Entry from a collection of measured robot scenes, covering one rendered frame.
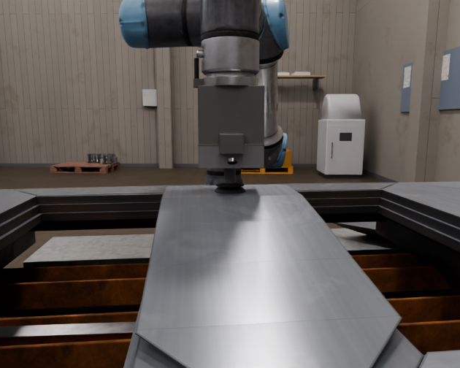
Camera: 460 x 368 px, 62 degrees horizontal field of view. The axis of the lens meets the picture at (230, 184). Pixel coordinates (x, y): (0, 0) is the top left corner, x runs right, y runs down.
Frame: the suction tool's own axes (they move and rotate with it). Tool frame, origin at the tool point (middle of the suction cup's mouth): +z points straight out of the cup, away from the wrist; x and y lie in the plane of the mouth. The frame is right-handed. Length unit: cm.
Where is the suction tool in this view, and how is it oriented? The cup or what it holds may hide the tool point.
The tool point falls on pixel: (230, 199)
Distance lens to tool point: 52.4
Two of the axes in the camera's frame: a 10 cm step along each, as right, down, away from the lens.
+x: -0.5, -1.6, 9.9
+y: 10.0, -0.1, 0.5
